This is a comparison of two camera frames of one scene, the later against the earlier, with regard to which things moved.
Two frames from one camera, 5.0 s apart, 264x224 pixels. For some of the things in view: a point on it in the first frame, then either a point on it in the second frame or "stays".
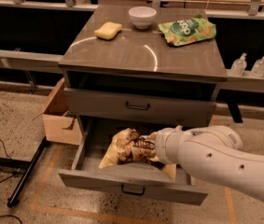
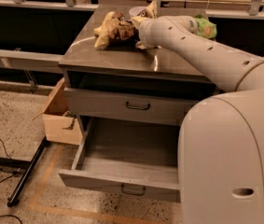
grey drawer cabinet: x=142 y=83 stays
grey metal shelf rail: x=22 y=60 stays
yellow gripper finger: x=171 y=170 -> x=140 y=46
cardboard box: x=61 y=125 stays
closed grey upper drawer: x=173 y=107 stays
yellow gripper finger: x=179 y=127 -> x=152 y=8
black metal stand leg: x=27 y=165 stays
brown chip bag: x=127 y=147 -> x=116 y=33
